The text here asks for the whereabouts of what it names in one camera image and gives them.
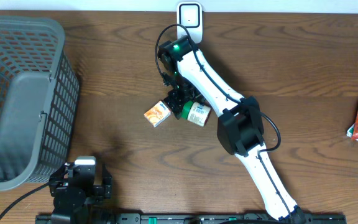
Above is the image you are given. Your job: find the green lid jar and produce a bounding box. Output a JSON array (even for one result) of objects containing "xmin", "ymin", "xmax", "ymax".
[{"xmin": 181, "ymin": 101, "xmax": 211, "ymax": 127}]

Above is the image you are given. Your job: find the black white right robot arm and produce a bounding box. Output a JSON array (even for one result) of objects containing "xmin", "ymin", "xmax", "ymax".
[{"xmin": 155, "ymin": 35, "xmax": 306, "ymax": 223}]

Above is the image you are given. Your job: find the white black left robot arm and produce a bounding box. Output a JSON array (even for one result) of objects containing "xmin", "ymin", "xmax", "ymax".
[{"xmin": 50, "ymin": 163, "xmax": 112, "ymax": 224}]

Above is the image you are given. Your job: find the white barcode scanner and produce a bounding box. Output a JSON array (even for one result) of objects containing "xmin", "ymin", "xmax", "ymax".
[{"xmin": 177, "ymin": 1, "xmax": 203, "ymax": 44}]

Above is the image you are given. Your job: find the small orange box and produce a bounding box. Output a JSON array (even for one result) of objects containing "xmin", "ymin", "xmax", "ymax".
[{"xmin": 144, "ymin": 100, "xmax": 172, "ymax": 127}]

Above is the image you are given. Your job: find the grey plastic mesh basket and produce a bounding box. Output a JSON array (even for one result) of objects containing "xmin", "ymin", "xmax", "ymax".
[{"xmin": 0, "ymin": 16, "xmax": 80, "ymax": 191}]

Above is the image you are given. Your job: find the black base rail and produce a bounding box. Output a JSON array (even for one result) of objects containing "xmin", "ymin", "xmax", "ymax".
[{"xmin": 35, "ymin": 212, "xmax": 347, "ymax": 224}]

